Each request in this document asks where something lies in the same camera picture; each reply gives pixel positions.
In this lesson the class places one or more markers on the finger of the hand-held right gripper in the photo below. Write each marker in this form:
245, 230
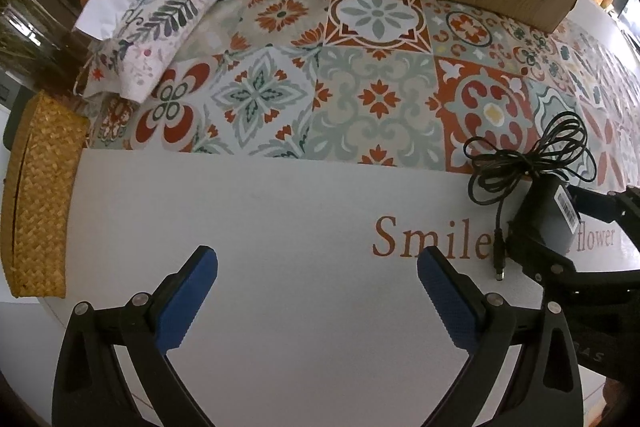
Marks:
610, 207
590, 282

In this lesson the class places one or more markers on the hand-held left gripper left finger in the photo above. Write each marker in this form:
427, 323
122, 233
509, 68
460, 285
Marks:
190, 292

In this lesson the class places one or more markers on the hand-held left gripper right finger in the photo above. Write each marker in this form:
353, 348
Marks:
450, 297

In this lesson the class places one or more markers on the yellow woven box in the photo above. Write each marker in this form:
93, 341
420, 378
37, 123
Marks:
42, 197

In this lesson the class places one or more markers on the patterned floral tablecloth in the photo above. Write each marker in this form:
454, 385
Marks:
300, 107

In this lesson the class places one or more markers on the mushroom print pillow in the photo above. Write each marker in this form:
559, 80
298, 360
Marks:
160, 22

